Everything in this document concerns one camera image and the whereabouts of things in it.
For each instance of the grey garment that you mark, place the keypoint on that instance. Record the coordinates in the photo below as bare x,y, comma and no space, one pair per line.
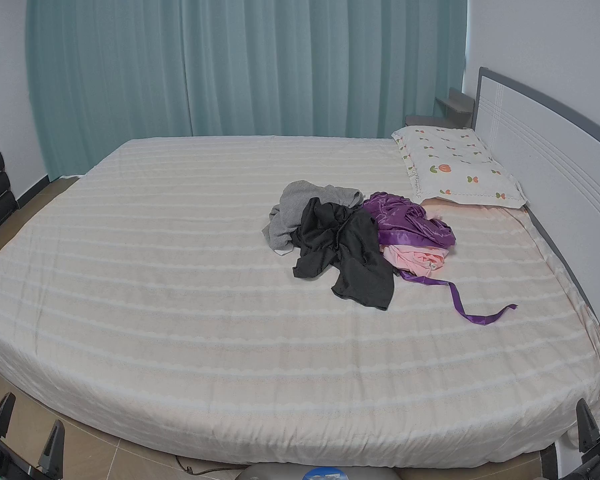
295,208

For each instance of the white printed pillow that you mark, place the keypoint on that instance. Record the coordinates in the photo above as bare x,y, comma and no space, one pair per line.
460,168

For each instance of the pale pink pillow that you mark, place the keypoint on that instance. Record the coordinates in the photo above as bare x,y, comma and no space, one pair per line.
445,203

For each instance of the bed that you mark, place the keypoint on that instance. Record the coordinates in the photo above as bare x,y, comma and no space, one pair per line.
180,278

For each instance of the purple satin garment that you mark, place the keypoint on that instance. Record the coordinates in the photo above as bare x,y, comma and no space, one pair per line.
405,218

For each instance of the blue-green curtain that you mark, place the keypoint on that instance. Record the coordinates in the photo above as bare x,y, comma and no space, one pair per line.
105,68
320,53

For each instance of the pink garment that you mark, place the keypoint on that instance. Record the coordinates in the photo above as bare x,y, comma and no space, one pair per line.
415,260

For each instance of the grey bedside table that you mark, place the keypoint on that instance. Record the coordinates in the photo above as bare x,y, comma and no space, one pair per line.
455,110

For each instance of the black T-shirt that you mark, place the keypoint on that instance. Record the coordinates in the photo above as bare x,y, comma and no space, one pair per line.
350,248

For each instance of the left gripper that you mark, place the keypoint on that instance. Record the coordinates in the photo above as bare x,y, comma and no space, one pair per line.
0,460

